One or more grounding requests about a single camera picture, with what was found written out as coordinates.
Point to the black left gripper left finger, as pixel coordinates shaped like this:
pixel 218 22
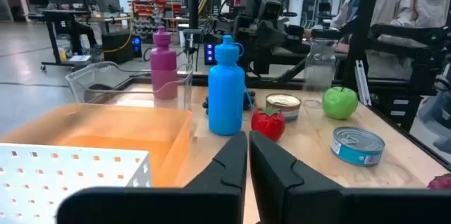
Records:
pixel 218 196

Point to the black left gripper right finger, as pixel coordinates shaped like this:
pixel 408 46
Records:
pixel 282 196

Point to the black round puck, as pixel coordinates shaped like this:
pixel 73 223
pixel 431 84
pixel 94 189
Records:
pixel 320 65

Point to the black toy grape bunch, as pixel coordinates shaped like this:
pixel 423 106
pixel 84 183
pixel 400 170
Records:
pixel 249 99

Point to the red toy strawberry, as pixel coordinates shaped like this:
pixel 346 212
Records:
pixel 267 125

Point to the blue squeeze bottle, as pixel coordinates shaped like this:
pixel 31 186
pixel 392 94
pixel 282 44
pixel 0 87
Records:
pixel 225 93

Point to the teal label tuna can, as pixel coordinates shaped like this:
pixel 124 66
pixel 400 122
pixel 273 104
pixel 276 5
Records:
pixel 356 148

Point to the magenta squeeze bottle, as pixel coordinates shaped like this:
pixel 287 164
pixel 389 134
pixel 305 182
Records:
pixel 163 65

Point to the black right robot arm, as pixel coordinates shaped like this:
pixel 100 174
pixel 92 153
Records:
pixel 243 34

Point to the black device blue lights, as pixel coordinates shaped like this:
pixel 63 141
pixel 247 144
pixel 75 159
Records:
pixel 137 46
pixel 210 53

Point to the small can cream lid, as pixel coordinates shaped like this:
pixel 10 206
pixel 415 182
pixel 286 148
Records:
pixel 283 106

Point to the green toy apple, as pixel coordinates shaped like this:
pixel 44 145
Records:
pixel 340 102

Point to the shelf rack red bins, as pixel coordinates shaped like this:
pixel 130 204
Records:
pixel 155 12

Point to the orange translucent bin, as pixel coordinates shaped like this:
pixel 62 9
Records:
pixel 116 125

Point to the black side desk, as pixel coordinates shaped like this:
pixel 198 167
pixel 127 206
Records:
pixel 415 51

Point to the white perforated bin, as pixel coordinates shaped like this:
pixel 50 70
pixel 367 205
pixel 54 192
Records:
pixel 70 181

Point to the black cabinet box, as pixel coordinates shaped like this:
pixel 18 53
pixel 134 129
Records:
pixel 116 48

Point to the purple toy grape bunch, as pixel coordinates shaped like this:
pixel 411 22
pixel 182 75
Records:
pixel 440 182

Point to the clear plastic bin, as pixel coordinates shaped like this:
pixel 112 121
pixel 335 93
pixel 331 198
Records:
pixel 88 86

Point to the black standing desk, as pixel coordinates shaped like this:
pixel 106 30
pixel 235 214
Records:
pixel 53 34

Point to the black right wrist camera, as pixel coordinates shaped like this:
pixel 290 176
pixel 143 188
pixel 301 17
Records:
pixel 270 8

